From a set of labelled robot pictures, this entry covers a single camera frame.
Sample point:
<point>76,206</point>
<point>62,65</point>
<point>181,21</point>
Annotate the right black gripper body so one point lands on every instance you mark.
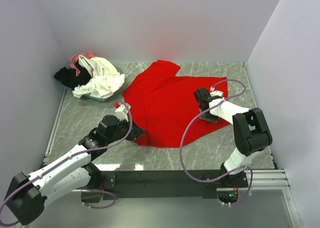
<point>200,110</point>

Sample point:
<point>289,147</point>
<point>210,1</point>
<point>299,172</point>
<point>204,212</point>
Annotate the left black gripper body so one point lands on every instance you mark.
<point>122,130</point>

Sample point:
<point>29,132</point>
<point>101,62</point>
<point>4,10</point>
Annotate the red t shirt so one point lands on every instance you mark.
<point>163,103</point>

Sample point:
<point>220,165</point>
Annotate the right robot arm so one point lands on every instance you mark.
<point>250,130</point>

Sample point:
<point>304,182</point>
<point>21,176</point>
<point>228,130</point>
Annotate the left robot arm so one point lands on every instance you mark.
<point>28,195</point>

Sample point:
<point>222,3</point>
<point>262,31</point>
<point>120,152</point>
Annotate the white t shirt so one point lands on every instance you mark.
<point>105,81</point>

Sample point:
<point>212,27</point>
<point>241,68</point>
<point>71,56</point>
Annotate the black base crossbar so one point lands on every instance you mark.
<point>156,184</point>

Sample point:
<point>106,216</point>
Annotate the black t shirt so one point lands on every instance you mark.
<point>67,76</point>

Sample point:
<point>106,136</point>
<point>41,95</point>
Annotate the teal laundry basket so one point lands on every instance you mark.
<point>99,99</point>

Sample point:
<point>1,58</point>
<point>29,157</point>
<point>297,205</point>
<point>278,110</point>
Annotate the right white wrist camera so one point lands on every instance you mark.
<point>216,93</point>

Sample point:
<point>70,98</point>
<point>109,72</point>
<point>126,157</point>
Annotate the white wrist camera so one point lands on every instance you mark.
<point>121,112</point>
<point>216,93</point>

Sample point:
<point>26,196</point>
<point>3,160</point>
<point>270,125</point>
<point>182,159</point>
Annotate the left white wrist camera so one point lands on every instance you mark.
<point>121,112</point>

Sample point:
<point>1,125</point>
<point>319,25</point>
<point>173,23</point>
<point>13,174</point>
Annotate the aluminium frame rail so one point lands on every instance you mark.
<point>269,206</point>

